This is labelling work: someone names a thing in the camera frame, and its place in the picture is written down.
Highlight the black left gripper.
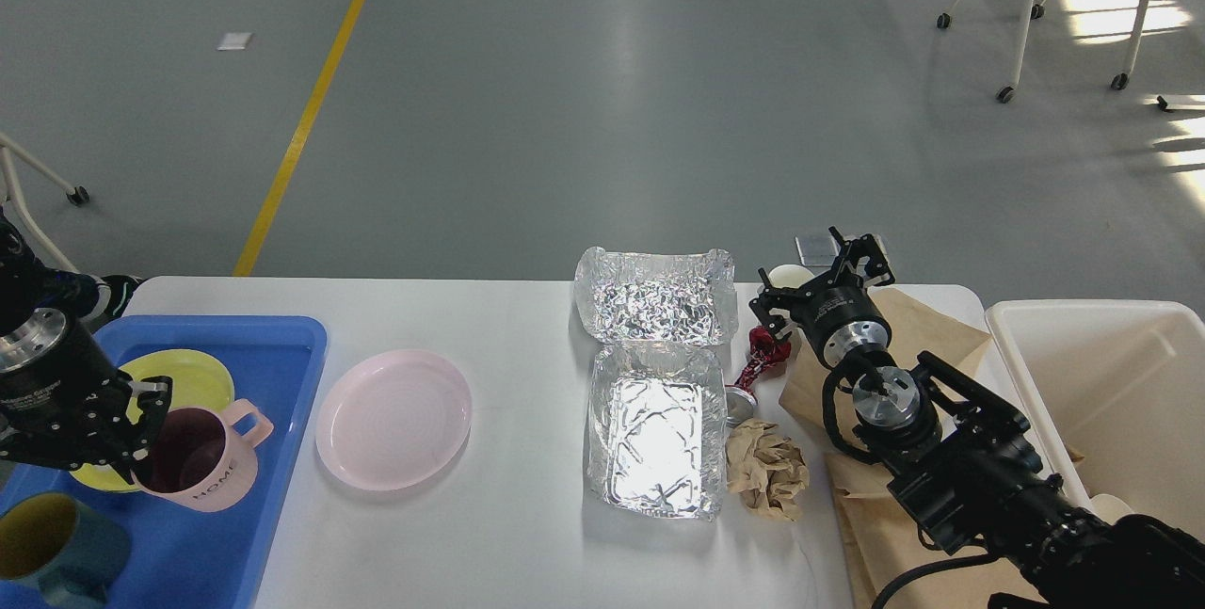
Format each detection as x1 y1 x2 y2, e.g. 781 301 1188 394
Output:
1 308 175 485

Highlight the white paper cup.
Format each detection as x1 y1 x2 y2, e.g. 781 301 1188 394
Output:
766 264 815 289

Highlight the open aluminium foil container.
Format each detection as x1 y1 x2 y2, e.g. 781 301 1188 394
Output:
574 246 739 521

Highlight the pink plastic plate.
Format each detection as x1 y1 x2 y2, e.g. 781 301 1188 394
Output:
315 350 474 492

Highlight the teal mug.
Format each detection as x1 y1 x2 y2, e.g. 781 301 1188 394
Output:
1 490 133 608

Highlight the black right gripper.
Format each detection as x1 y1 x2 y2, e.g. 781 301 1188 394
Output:
750 227 895 370

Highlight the yellow plastic plate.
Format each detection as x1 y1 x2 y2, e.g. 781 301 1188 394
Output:
67 349 235 493

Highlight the crumpled brown paper ball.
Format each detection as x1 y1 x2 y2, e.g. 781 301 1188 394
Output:
725 418 811 522

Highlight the brown paper bag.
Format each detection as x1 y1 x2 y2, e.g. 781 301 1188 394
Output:
778 285 1040 608

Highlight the blue plastic tray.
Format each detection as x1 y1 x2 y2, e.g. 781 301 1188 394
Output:
2 314 328 608

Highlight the small grey metal plate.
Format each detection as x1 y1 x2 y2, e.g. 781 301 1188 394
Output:
795 232 884 274

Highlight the pink mug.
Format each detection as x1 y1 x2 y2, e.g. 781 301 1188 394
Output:
133 399 274 513

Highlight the person leg with shoe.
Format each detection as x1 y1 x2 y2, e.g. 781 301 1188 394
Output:
0 213 145 323

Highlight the white plastic bin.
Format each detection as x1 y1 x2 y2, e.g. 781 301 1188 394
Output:
986 299 1204 537

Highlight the red foil wrapper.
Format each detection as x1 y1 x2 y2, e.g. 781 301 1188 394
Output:
734 326 793 392

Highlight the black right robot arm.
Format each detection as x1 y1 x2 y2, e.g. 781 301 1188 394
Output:
750 228 1204 608

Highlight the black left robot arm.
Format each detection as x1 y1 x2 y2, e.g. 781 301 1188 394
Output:
1 219 174 484

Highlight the white chair leg left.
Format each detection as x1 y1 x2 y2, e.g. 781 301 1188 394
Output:
0 131 92 273

